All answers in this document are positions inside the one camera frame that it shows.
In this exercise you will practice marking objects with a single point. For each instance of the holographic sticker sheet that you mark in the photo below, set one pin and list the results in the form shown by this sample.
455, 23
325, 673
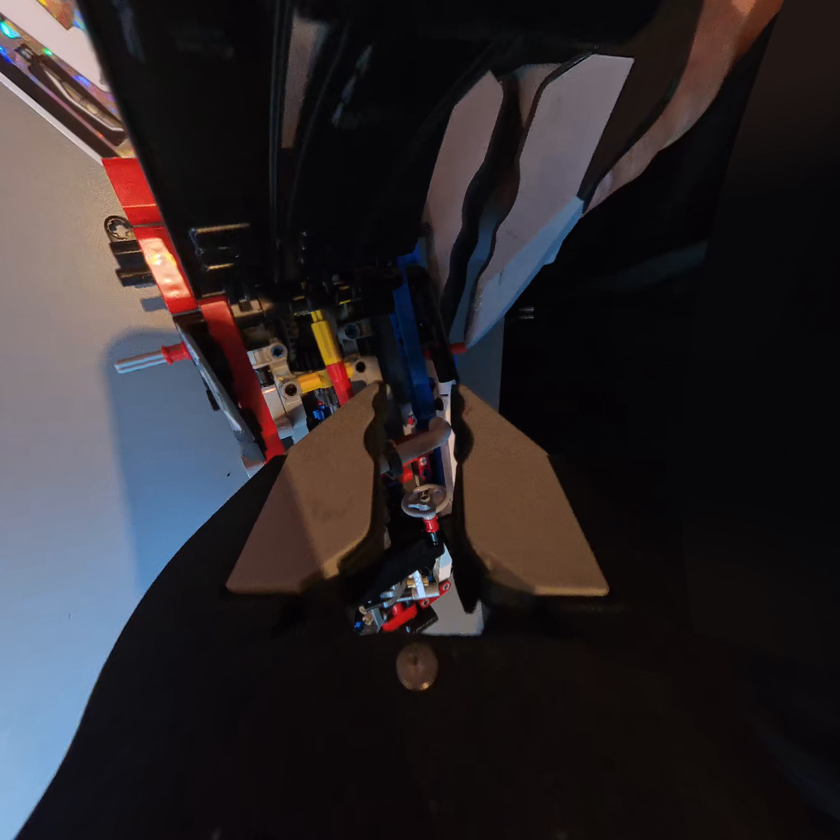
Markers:
65, 105

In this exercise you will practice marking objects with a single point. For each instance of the toy brick vehicle model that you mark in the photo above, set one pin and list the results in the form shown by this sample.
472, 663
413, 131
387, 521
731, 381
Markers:
197, 131

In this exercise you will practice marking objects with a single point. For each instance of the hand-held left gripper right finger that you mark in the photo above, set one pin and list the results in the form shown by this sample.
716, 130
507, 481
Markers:
531, 525

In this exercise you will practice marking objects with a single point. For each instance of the white blue brick panel assembly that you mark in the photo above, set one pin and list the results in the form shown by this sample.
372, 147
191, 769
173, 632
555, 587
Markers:
448, 400

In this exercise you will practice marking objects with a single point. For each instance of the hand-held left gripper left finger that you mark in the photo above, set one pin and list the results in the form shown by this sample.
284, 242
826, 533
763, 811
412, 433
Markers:
308, 518

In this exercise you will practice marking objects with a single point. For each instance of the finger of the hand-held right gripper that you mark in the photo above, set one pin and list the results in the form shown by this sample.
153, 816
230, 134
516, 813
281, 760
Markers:
459, 164
558, 164

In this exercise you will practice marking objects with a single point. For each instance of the grey desk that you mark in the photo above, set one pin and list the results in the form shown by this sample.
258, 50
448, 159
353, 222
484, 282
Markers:
65, 459

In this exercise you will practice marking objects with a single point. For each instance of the person's right hand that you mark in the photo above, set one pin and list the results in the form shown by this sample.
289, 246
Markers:
715, 59

